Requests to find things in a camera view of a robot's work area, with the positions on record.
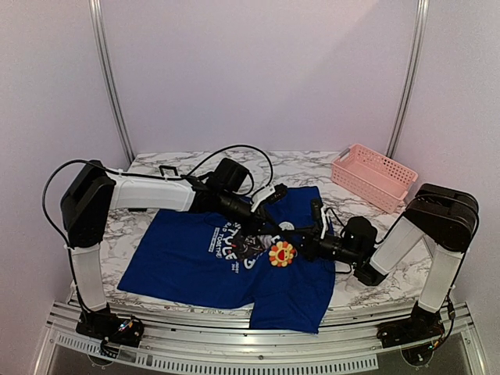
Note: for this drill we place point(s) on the pink plastic basket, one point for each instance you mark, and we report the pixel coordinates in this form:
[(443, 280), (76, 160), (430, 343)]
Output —
[(372, 176)]

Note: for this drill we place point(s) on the black brooch display box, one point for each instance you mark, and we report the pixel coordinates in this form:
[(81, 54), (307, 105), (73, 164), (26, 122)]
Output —
[(168, 171)]

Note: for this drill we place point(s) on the orange yellow flower brooch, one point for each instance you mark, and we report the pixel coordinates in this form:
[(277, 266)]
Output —
[(282, 254)]

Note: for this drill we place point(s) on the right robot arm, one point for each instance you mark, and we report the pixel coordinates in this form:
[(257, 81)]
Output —
[(442, 217)]

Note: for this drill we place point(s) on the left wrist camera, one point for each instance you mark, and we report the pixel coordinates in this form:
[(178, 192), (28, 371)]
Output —
[(268, 194)]

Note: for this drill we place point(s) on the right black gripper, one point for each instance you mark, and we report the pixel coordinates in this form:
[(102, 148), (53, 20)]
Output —
[(308, 242)]

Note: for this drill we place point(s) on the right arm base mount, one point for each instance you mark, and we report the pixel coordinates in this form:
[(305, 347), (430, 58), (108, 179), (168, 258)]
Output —
[(410, 330)]

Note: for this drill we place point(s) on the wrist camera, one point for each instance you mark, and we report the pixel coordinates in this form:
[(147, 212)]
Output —
[(321, 226), (268, 194)]

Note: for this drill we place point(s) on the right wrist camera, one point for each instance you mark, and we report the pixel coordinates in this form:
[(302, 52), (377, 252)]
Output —
[(321, 226)]

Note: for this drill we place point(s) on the blue printed t-shirt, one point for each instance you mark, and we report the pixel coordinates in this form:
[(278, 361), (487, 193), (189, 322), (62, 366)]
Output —
[(204, 260)]

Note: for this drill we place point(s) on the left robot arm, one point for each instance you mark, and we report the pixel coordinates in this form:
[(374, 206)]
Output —
[(96, 191)]

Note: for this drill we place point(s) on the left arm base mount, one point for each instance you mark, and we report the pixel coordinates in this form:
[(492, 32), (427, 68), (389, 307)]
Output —
[(110, 328)]

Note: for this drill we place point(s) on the left aluminium frame post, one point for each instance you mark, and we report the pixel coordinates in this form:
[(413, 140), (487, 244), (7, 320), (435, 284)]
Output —
[(104, 57)]

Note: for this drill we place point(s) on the right aluminium frame post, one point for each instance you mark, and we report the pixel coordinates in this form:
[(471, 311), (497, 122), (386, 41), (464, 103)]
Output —
[(418, 35)]

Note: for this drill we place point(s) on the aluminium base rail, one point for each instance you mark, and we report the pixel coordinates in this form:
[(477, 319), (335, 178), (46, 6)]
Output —
[(181, 340)]

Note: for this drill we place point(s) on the aluminium frame post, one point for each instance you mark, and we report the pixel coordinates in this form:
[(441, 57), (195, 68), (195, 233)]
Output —
[(104, 57), (418, 35)]

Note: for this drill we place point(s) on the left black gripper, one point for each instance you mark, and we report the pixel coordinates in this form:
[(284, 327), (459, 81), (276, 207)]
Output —
[(255, 227)]

